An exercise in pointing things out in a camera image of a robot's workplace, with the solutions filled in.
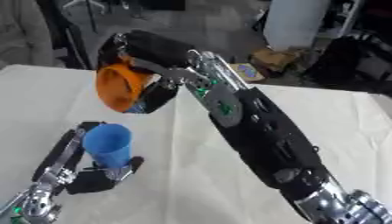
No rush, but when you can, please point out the black bag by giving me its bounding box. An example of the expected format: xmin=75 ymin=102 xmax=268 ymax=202
xmin=304 ymin=31 xmax=392 ymax=95

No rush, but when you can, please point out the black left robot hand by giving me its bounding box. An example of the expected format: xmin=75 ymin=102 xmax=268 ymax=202
xmin=31 ymin=120 xmax=146 ymax=196

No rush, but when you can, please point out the blue cup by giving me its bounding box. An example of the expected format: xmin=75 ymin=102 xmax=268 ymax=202
xmin=80 ymin=122 xmax=135 ymax=170

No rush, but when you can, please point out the brown cardboard box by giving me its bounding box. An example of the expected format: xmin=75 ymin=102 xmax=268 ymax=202
xmin=248 ymin=46 xmax=304 ymax=74

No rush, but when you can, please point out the office chair base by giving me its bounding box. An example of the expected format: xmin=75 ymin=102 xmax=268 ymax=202
xmin=61 ymin=0 xmax=110 ymax=16

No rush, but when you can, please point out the orange cup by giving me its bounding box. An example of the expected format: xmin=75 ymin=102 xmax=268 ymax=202
xmin=94 ymin=62 xmax=161 ymax=114

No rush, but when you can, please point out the black tripod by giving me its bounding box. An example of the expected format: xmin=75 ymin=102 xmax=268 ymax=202
xmin=35 ymin=0 xmax=95 ymax=71

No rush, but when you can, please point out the small printed box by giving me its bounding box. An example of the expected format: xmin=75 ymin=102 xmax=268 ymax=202
xmin=227 ymin=62 xmax=269 ymax=83

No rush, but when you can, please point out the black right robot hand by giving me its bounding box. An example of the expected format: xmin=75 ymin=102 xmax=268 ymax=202
xmin=94 ymin=29 xmax=200 ymax=115

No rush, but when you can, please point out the white cylinder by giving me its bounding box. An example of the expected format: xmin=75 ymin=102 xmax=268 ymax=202
xmin=262 ymin=0 xmax=333 ymax=53

